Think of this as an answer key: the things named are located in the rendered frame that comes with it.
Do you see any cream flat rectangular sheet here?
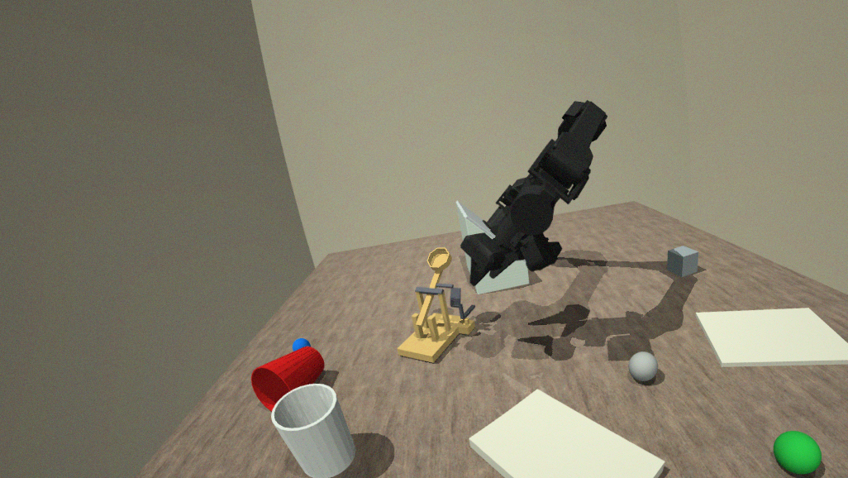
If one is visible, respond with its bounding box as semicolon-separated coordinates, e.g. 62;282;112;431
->
695;308;848;367

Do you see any white mug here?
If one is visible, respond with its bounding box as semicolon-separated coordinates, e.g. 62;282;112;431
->
271;384;355;478

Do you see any red cup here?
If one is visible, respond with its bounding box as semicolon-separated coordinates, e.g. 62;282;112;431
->
251;346;324;412

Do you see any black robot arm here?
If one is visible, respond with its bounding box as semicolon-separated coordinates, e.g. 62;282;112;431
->
483;100;607;272

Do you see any blue ball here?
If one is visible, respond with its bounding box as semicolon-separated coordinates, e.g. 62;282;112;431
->
293;338;311;351

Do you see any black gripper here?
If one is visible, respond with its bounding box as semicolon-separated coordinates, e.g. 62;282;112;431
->
460;206;525;286

